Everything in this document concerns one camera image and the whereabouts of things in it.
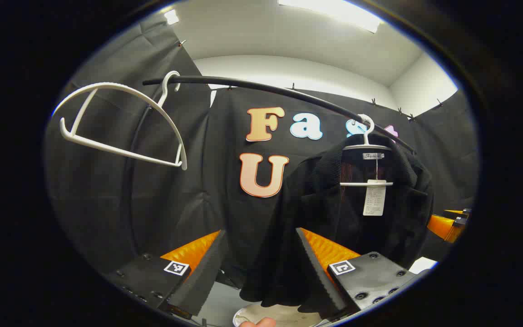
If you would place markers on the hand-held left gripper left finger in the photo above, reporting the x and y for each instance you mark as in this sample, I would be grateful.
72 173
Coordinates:
202 272

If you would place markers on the black knit jacket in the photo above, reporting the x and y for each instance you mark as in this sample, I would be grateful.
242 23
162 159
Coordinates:
316 213

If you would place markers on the small ceiling light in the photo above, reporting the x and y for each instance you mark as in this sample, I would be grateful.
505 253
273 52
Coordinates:
171 17

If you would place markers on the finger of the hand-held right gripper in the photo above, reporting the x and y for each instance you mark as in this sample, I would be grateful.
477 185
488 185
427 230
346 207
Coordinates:
443 227
459 212

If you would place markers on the black clothes rack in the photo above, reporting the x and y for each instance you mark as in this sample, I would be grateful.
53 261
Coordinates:
252 84

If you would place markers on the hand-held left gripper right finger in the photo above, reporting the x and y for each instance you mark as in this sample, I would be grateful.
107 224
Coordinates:
318 277

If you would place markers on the black backdrop cloth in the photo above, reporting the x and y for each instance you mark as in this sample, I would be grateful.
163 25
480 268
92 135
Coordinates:
107 204

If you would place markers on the long ceiling light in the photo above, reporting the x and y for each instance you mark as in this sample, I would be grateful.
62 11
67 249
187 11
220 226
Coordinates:
334 11

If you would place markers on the white plastic clothes hanger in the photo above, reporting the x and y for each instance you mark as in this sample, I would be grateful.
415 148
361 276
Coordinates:
366 184
125 150

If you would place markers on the white laundry hamper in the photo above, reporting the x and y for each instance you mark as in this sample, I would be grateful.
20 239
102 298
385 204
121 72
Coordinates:
288 313

